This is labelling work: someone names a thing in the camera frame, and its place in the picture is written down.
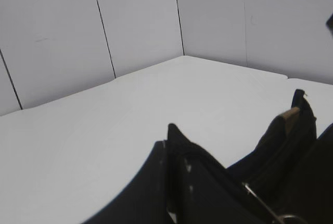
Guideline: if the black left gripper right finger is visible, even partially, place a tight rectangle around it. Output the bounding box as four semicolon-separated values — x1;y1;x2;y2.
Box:
283;126;332;223

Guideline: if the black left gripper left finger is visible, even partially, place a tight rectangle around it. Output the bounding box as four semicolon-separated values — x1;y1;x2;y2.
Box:
88;124;247;223

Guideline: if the silver zipper pull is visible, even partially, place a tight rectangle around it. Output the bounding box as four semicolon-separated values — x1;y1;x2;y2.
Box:
243;182;308;224

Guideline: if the black canvas bag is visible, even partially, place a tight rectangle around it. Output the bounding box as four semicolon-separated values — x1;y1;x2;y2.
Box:
227;89;316;222

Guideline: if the tan bag handle strap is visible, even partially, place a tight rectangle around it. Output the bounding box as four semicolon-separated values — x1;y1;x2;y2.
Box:
279;106;301;135

